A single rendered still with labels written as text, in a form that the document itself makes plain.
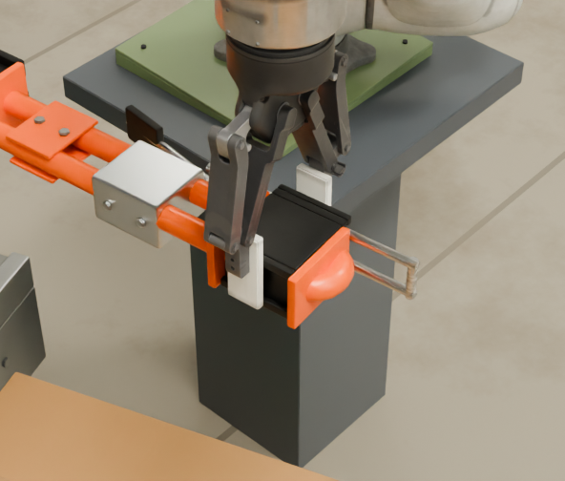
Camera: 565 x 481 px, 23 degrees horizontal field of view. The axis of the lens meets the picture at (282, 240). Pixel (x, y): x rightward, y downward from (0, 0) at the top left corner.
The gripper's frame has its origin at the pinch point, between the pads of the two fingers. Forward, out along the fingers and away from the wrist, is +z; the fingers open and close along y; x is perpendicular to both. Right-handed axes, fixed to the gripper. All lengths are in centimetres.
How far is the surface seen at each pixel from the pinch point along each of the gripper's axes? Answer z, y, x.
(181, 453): 70, -22, -32
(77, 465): 70, -12, -42
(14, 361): 78, -26, -68
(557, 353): 124, -118, -20
